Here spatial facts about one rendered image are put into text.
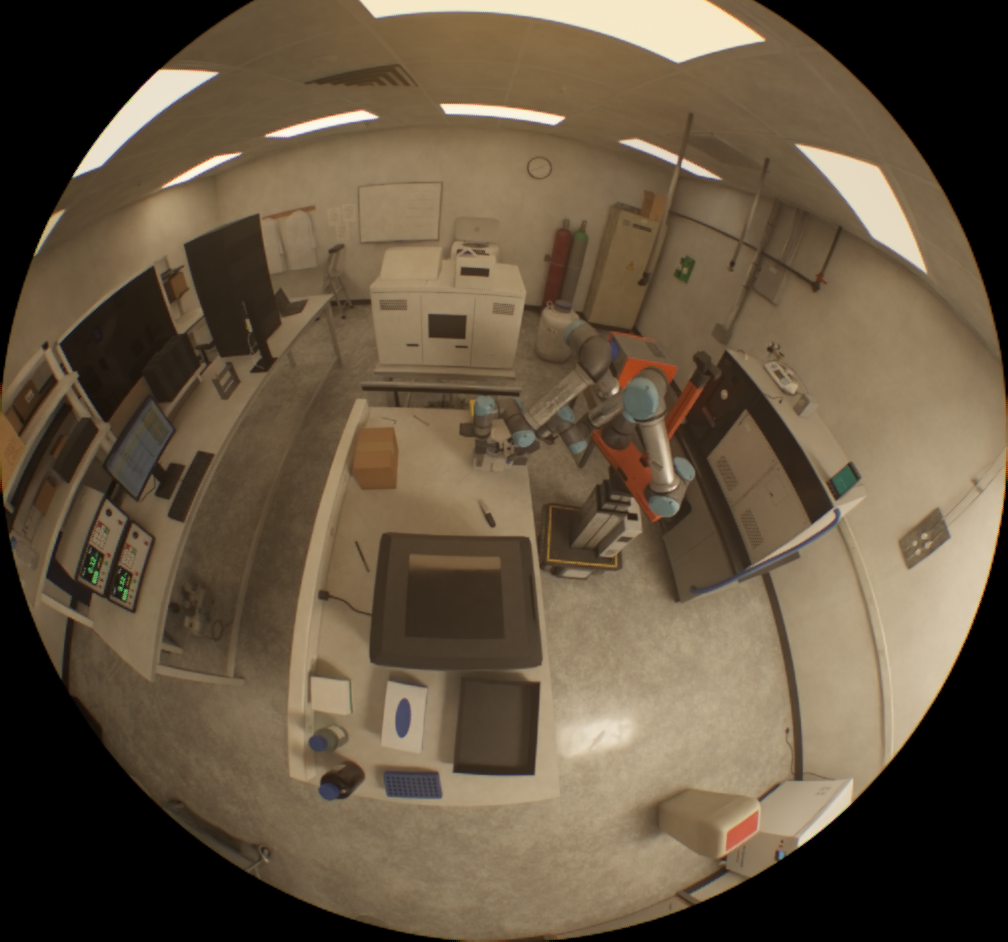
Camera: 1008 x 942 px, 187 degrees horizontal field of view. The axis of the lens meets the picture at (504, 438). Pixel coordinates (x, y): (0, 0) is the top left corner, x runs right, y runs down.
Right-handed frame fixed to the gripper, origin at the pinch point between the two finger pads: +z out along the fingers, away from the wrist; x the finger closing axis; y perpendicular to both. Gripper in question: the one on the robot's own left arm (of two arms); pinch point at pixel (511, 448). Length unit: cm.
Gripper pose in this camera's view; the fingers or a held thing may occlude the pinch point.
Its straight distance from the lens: 134.4
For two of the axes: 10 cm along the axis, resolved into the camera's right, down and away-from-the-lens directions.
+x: 0.6, 7.5, -6.6
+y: -6.8, -4.6, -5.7
